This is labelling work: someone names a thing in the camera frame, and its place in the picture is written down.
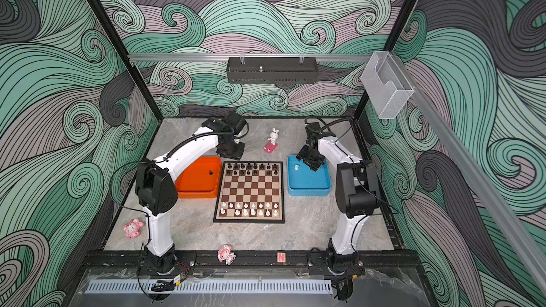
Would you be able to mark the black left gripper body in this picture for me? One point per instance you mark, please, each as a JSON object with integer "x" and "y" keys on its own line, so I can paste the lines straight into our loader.
{"x": 234, "y": 151}

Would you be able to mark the black frame post right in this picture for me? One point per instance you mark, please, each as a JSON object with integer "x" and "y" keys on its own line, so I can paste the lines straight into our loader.
{"x": 407, "y": 8}

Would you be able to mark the aluminium rail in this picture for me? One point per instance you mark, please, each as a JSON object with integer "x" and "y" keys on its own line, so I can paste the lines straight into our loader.
{"x": 515, "y": 232}
{"x": 218, "y": 57}

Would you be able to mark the white slotted cable duct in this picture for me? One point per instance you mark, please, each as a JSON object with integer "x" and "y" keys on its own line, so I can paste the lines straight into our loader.
{"x": 214, "y": 286}

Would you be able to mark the aluminium rail back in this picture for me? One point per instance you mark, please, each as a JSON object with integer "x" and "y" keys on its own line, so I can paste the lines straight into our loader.
{"x": 218, "y": 57}

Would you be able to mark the orange plastic tray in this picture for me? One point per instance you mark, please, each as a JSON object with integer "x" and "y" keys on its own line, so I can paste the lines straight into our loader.
{"x": 200, "y": 180}

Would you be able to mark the pink melody figurine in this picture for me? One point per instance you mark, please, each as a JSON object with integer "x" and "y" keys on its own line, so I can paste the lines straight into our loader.
{"x": 226, "y": 255}

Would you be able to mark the pink kitty figurine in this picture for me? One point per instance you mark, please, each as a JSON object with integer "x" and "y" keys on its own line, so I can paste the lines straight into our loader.
{"x": 132, "y": 229}

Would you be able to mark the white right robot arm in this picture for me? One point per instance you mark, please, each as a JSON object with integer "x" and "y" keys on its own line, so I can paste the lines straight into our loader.
{"x": 356, "y": 189}

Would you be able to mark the red letter block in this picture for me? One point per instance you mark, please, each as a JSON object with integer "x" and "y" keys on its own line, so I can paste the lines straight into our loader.
{"x": 281, "y": 257}

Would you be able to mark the black frame post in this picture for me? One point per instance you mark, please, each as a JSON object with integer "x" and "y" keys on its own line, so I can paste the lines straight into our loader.
{"x": 407, "y": 8}
{"x": 118, "y": 45}

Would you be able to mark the folding chess board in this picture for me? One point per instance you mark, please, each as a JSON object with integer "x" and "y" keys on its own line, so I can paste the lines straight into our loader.
{"x": 251, "y": 192}

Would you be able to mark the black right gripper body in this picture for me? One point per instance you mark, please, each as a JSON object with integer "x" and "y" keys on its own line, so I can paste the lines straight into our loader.
{"x": 313, "y": 160}

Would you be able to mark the blue plastic tray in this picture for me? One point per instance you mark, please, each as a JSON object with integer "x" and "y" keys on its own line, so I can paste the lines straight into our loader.
{"x": 303, "y": 181}

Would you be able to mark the aluminium rail right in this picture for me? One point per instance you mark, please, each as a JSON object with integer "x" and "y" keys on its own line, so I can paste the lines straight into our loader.
{"x": 515, "y": 232}

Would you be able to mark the black wall shelf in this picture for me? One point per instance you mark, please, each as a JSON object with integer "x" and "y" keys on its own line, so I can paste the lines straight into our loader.
{"x": 284, "y": 71}

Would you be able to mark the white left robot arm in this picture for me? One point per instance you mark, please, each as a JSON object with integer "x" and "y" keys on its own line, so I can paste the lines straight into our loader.
{"x": 155, "y": 180}

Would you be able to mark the white bunny phone stand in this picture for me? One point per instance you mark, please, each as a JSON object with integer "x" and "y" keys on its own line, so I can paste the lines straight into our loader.
{"x": 272, "y": 144}

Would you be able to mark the black frame post left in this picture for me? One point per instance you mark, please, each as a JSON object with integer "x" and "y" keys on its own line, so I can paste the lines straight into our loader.
{"x": 118, "y": 45}

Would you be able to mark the clear acrylic holder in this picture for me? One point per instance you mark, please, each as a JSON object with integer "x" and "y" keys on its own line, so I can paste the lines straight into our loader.
{"x": 388, "y": 84}

